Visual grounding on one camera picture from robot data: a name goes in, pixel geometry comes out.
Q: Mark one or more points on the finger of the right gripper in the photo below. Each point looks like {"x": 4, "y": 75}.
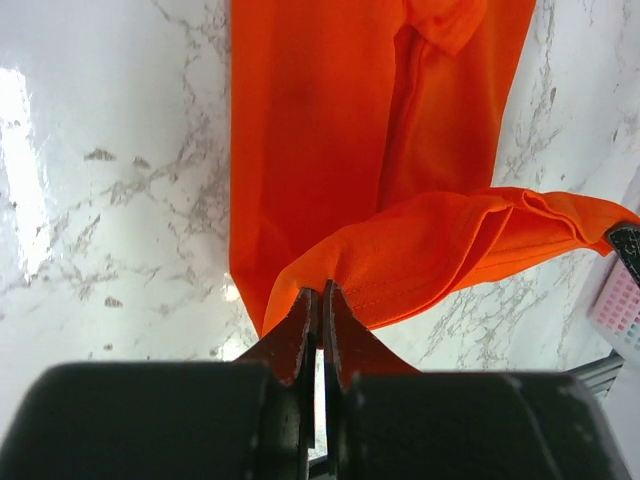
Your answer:
{"x": 624, "y": 238}

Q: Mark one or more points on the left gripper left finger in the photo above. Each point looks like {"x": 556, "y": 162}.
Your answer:
{"x": 250, "y": 418}

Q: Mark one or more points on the orange t-shirt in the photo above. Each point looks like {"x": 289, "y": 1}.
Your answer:
{"x": 363, "y": 142}

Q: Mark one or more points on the white laundry basket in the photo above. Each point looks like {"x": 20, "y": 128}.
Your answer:
{"x": 615, "y": 314}

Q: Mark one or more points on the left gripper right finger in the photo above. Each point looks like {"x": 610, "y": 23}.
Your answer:
{"x": 388, "y": 420}

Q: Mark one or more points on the aluminium rail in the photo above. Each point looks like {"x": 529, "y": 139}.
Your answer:
{"x": 599, "y": 376}

